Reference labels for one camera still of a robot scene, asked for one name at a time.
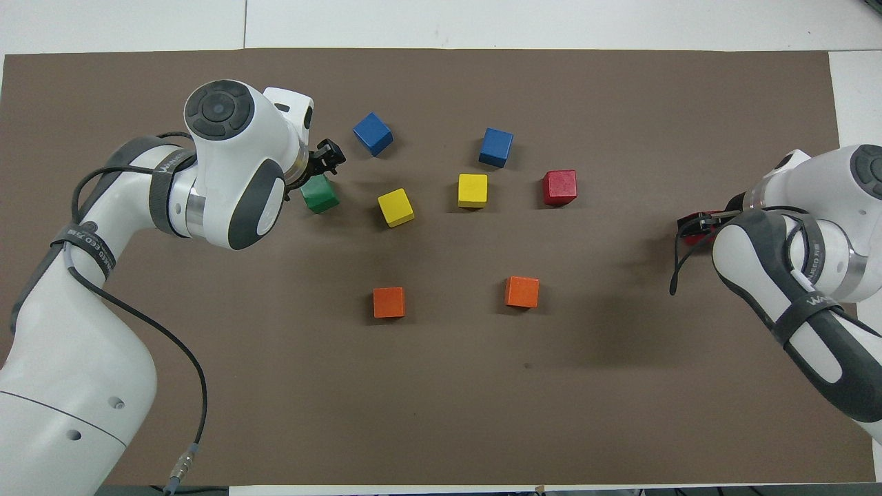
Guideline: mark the blue wooden cube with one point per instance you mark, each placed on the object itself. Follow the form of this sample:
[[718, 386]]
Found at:
[[373, 133], [496, 147]]

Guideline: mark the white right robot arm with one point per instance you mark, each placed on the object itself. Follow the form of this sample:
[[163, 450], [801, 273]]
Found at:
[[827, 227]]

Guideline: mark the orange wooden cube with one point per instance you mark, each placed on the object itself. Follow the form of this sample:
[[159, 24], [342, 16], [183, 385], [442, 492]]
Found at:
[[521, 292], [389, 302]]

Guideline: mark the green wooden cube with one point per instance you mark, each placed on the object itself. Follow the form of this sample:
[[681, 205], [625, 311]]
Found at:
[[321, 196]]

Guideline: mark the red wooden cube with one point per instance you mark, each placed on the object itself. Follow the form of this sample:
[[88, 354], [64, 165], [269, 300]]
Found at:
[[559, 187], [685, 226]]

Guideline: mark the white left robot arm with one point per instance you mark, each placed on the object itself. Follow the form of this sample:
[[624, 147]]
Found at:
[[227, 172]]

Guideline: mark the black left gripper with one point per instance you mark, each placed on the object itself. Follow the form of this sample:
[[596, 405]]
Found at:
[[318, 162]]

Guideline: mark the brown table mat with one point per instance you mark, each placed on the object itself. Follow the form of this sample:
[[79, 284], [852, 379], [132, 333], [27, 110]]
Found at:
[[441, 386]]

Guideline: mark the yellow wooden cube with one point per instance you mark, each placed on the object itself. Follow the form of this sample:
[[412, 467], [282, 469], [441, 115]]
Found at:
[[473, 190], [395, 207]]

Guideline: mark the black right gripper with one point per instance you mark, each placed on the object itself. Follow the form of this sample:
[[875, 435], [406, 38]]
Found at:
[[710, 220]]

